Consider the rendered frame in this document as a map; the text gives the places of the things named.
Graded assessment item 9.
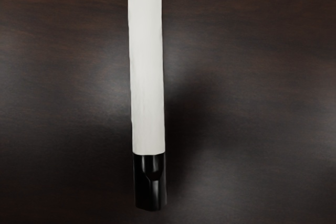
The white pen with black cap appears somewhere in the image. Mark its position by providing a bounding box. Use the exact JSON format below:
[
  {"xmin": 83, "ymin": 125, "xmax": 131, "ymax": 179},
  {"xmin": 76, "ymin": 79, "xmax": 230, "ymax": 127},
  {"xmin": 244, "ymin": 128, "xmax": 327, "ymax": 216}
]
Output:
[{"xmin": 125, "ymin": 0, "xmax": 168, "ymax": 212}]

